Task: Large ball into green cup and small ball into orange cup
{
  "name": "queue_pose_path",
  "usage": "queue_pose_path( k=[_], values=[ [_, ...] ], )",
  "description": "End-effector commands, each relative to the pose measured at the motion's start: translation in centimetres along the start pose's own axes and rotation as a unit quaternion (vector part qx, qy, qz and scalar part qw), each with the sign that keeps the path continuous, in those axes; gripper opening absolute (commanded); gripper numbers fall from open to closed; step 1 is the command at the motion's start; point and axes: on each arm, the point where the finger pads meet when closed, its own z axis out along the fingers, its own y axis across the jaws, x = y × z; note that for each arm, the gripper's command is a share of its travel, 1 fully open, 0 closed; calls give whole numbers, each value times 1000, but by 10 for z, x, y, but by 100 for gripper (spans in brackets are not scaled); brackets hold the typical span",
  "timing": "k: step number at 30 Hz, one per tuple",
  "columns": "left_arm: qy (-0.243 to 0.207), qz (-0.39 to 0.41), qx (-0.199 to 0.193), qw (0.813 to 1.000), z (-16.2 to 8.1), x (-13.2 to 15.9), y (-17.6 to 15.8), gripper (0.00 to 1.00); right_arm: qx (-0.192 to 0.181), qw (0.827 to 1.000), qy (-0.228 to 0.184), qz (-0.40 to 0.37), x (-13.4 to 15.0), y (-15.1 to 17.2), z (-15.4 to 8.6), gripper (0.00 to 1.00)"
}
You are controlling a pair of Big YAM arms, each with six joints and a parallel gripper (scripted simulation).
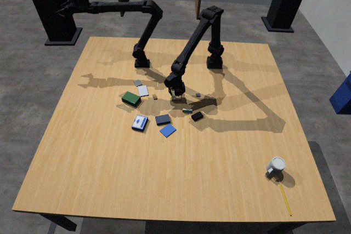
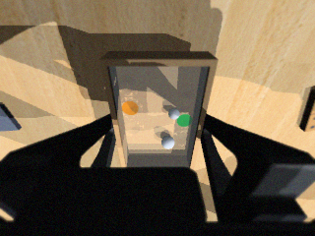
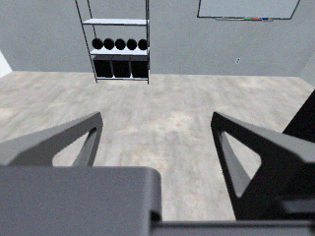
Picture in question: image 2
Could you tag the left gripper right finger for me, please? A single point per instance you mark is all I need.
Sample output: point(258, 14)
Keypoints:
point(266, 169)

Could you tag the tan wooden domino tile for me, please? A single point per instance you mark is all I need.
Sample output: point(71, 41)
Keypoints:
point(308, 119)

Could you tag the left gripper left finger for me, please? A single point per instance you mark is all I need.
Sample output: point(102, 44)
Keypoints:
point(66, 149)

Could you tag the covered wooden ball puzzle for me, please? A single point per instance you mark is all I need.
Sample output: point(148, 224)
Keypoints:
point(158, 101)

